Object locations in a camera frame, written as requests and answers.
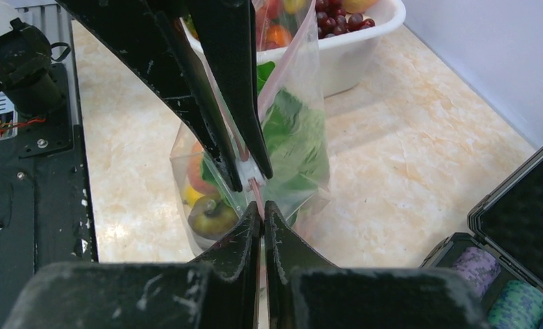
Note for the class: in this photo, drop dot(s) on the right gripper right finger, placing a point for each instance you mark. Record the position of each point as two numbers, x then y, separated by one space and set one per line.
285 253

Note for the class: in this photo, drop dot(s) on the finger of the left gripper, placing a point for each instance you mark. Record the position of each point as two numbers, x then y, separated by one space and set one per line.
148 38
226 31

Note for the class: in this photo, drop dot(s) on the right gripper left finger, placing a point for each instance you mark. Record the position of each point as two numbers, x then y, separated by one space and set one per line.
231 294

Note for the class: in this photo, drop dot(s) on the clear zip top bag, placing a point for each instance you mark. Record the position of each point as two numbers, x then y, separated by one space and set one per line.
303 222

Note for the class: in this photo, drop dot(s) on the peach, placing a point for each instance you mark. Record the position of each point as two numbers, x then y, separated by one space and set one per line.
194 172
357 6

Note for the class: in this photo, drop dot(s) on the green lettuce leaf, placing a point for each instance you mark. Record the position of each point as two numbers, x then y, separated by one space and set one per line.
293 127

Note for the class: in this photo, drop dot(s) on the brown potato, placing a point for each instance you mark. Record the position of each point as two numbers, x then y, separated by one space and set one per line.
211 217

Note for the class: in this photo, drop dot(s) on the yellow mango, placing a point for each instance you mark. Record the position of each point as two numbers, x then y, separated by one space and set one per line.
190 196

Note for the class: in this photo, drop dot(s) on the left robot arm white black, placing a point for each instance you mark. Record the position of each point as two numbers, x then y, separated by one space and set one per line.
25 58

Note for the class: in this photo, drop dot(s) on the large orange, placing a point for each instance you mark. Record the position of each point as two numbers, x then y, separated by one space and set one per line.
277 36

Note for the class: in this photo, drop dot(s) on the dark grapes bunch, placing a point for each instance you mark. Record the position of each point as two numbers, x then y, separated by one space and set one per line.
333 20

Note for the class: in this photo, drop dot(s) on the white fruit tray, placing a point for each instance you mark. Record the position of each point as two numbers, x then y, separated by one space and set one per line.
342 59

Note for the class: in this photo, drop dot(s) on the black poker chip case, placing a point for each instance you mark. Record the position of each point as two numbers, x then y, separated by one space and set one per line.
501 254

